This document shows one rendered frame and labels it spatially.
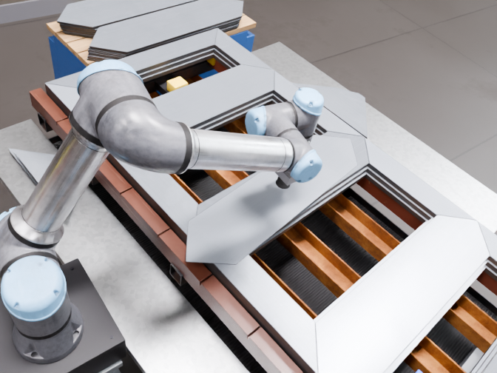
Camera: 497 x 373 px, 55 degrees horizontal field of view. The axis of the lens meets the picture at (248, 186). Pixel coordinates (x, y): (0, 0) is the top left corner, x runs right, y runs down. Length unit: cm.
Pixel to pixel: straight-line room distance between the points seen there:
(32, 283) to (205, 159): 43
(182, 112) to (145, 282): 57
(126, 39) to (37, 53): 155
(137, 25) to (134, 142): 127
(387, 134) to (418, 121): 152
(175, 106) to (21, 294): 84
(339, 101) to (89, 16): 104
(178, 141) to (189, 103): 81
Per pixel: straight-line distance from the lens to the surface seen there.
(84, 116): 92
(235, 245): 126
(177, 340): 132
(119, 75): 91
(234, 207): 134
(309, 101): 116
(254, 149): 96
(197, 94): 169
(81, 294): 129
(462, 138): 349
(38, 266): 107
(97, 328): 124
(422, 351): 149
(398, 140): 193
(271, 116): 112
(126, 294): 138
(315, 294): 161
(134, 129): 83
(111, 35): 199
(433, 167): 189
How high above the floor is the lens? 188
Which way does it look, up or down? 47 degrees down
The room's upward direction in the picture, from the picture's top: 13 degrees clockwise
